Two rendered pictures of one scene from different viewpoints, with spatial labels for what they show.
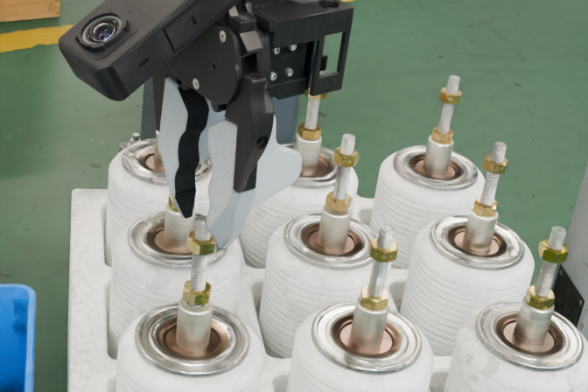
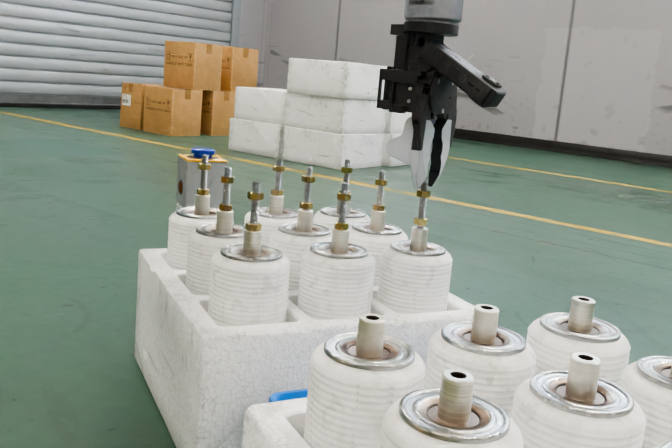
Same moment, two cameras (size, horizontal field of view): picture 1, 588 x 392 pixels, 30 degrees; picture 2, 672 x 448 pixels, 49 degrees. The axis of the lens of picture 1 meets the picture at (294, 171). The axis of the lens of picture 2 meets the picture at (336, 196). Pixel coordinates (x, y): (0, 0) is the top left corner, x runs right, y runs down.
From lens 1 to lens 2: 1.33 m
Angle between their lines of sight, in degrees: 96
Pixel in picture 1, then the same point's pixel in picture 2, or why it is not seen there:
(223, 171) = (446, 143)
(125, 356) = (441, 260)
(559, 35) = not seen: outside the picture
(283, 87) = not seen: hidden behind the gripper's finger
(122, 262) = (367, 264)
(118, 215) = (280, 291)
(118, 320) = (363, 304)
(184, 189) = (423, 171)
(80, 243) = (279, 328)
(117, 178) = (278, 266)
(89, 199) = (216, 330)
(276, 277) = not seen: hidden behind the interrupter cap
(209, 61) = (448, 96)
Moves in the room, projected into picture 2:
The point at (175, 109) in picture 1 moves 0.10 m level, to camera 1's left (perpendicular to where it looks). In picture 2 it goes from (429, 131) to (457, 139)
